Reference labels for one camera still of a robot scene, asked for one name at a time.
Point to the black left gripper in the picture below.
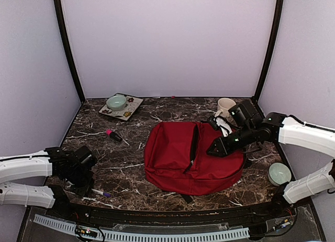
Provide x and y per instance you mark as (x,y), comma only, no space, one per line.
(86,191)

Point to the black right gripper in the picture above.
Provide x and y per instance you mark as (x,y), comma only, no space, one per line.
(224,150)

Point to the white pen purple cap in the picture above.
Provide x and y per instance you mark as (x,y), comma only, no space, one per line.
(108,195)

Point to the red backpack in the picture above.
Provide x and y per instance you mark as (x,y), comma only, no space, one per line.
(175,160)

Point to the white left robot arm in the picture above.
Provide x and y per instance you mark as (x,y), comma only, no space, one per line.
(42,164)

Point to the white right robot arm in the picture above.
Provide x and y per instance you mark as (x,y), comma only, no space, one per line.
(297,137)

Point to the white mug with red pattern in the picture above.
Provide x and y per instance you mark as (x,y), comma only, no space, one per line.
(223,105)

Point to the pink capped black marker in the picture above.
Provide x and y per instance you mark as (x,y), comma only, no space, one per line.
(113,135)

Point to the pale green ceramic bowl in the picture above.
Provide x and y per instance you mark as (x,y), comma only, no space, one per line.
(116,102)

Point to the floral patterned square plate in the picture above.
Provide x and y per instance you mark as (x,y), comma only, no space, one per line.
(132,104)

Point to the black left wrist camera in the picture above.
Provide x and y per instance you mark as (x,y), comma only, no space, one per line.
(85,157)

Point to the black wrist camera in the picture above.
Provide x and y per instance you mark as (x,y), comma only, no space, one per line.
(245,114)
(85,157)

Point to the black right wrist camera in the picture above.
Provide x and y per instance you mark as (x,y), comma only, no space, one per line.
(245,114)

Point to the white slotted cable duct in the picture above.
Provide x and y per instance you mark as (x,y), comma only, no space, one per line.
(142,233)

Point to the black enclosure frame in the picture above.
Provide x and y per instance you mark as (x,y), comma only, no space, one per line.
(179,56)

